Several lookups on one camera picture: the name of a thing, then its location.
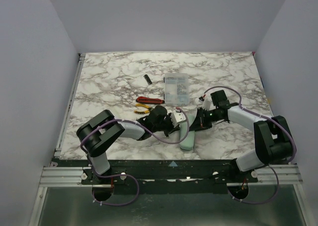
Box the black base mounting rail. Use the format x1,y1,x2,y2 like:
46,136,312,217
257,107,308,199
52,158,257,195

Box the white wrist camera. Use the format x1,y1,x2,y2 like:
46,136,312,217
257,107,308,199
170,109,186,127
199,95,211,111

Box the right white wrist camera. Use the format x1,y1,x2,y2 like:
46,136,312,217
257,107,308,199
199,95,211,111

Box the clear plastic screw box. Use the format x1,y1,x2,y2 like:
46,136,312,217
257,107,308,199
164,73,190,106

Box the aluminium extrusion frame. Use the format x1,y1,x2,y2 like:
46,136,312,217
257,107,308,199
39,167,83,187

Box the yellow handled pliers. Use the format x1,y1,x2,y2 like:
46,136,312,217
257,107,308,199
134,103,153,115

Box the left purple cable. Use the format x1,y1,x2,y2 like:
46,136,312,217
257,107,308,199
80,107,190,206

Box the red black utility knife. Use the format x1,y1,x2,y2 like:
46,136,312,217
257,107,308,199
136,96,165,105

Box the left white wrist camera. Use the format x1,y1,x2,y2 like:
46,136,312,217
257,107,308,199
170,109,186,127

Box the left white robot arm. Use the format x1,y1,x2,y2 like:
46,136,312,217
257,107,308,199
76,106,186,175

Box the mint green umbrella case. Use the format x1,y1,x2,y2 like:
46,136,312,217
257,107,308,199
179,115,195,151

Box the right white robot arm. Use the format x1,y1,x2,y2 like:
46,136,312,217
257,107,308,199
189,90,295,174

